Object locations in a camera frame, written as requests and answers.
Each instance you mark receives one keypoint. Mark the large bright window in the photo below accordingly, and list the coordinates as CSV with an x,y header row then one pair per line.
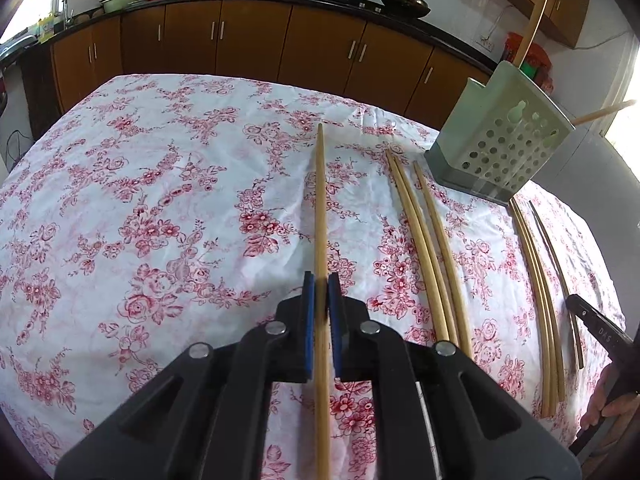
x,y
625,125

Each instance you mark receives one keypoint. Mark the yellow dish soap bottle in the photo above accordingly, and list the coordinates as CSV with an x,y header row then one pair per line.
x,y
47,29

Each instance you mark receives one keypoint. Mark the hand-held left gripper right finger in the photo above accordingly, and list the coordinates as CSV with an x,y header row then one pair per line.
x,y
334,325

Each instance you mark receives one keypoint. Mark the white wall socket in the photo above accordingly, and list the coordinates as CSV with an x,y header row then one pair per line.
x,y
486,43

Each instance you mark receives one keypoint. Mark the pale green perforated chopstick holder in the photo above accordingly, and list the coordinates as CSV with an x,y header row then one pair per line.
x,y
500,150

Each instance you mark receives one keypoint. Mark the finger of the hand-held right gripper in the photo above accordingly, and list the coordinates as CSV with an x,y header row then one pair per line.
x,y
597,327

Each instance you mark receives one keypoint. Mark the black wok with lid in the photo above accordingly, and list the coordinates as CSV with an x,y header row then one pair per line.
x,y
405,2

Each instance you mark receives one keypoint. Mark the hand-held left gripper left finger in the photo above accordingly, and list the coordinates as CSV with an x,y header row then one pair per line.
x,y
309,320

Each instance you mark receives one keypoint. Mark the brown wooden base cabinets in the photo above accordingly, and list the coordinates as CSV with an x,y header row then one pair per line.
x,y
250,40

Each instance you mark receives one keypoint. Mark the steel faucet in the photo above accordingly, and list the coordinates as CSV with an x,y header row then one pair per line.
x,y
66,10

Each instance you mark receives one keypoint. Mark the dark wooden chopstick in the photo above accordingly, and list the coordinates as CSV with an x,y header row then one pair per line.
x,y
578,350

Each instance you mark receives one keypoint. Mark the person's right hand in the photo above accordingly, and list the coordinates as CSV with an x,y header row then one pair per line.
x,y
602,405

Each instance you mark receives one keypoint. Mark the green plastic basin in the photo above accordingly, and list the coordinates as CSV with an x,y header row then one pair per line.
x,y
122,2

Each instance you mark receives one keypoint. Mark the red bag of supplies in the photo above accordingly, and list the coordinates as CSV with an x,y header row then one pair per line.
x,y
532,57

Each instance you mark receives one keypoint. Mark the red floral white tablecloth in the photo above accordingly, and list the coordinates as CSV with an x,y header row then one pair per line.
x,y
175,220

